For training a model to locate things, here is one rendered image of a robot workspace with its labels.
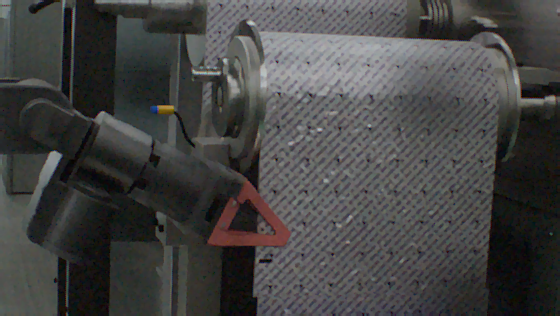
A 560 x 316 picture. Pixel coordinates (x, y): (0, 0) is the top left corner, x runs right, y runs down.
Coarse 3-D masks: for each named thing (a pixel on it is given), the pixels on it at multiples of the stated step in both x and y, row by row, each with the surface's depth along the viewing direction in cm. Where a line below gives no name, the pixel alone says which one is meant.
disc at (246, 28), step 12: (240, 24) 103; (252, 24) 100; (240, 36) 103; (252, 36) 99; (252, 48) 99; (264, 60) 97; (264, 72) 96; (264, 84) 96; (264, 96) 96; (264, 108) 96; (264, 120) 97; (252, 144) 99; (228, 156) 107; (252, 156) 99; (240, 168) 103; (252, 168) 100
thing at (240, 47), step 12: (228, 48) 105; (240, 48) 101; (252, 60) 98; (492, 60) 106; (252, 72) 98; (252, 84) 98; (504, 84) 105; (252, 96) 97; (504, 96) 105; (252, 108) 98; (504, 108) 105; (252, 120) 98; (504, 120) 105; (240, 132) 101; (252, 132) 99; (240, 144) 101; (240, 156) 102
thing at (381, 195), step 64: (320, 128) 99; (384, 128) 101; (448, 128) 103; (320, 192) 100; (384, 192) 102; (448, 192) 104; (256, 256) 99; (320, 256) 101; (384, 256) 103; (448, 256) 105
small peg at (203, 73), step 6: (198, 66) 101; (204, 66) 102; (192, 72) 101; (198, 72) 101; (204, 72) 101; (210, 72) 101; (216, 72) 101; (192, 78) 101; (198, 78) 101; (204, 78) 101; (210, 78) 101; (216, 78) 101
